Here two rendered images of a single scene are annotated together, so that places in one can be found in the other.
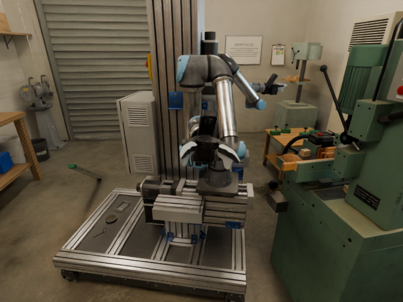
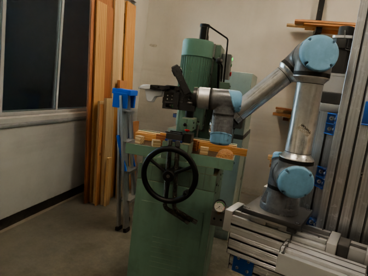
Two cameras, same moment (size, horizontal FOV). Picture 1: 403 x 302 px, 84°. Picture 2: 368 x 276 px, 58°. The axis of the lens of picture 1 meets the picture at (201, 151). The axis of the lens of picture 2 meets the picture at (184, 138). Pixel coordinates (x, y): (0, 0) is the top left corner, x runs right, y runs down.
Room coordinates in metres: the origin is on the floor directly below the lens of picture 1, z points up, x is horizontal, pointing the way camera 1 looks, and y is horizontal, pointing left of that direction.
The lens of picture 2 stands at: (2.89, -0.06, 1.25)
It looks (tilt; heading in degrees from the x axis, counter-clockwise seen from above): 9 degrees down; 203
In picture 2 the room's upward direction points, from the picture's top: 7 degrees clockwise
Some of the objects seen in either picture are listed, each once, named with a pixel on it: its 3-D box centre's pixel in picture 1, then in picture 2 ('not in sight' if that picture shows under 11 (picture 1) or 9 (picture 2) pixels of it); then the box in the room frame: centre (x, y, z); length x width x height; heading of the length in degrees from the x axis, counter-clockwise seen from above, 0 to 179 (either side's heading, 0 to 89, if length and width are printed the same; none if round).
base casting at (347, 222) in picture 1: (350, 198); (186, 166); (1.00, -0.80, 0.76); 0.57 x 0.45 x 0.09; 12
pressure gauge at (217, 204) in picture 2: (273, 186); (219, 207); (1.27, -0.48, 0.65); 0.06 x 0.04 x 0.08; 102
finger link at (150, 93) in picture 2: not in sight; (149, 93); (1.86, -0.64, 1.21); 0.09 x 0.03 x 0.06; 106
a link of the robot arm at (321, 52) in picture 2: not in sight; (303, 118); (1.70, -0.13, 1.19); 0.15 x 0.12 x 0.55; 17
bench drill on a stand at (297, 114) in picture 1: (298, 99); not in sight; (3.46, -1.48, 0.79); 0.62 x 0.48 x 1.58; 5
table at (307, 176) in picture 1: (326, 160); (179, 154); (1.22, -0.76, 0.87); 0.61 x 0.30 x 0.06; 102
